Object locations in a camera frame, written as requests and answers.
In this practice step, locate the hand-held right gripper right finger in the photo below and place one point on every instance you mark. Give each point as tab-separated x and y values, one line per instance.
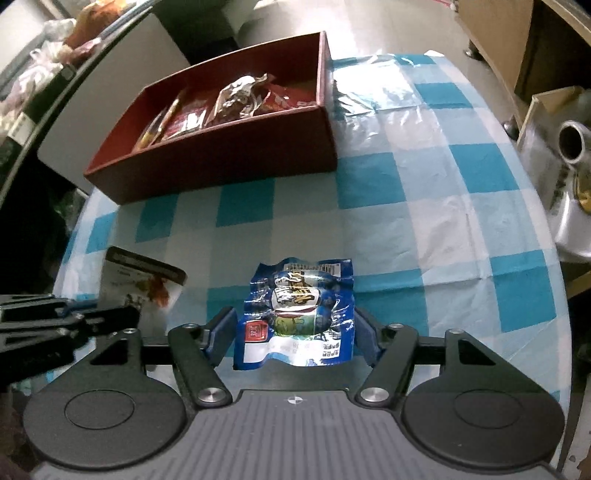
367	337

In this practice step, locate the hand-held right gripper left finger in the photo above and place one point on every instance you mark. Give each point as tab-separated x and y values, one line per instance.
221	332

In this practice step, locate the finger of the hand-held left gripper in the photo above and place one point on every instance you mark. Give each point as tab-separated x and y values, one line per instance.
46	346
37	307

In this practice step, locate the blue snack packet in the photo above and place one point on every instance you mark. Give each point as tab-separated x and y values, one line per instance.
295	314

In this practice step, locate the white brown-picture snack packet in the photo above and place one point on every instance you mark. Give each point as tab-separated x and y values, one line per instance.
134	281

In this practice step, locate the red cardboard box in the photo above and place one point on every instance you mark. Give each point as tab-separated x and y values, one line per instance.
231	152

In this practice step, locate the yellow-brown snack packet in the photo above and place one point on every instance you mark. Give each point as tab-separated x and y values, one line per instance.
154	129

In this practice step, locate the clear red spicy-strip packet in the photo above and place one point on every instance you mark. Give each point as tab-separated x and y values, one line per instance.
189	115

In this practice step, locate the brown tray snack packet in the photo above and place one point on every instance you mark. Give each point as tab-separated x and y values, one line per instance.
235	99

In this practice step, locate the red white-print snack packet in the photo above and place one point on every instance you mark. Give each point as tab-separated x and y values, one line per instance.
291	99

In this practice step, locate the blue checked tablecloth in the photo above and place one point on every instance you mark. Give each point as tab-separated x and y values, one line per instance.
415	207

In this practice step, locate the black box with white label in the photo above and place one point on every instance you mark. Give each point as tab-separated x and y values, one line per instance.
41	101

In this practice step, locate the white plastic bag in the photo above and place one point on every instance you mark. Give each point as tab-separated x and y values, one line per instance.
37	64

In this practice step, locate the grey sofa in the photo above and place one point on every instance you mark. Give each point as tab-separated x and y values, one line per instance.
207	23

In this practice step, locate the wooden cabinet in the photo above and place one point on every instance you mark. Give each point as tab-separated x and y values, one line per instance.
554	55

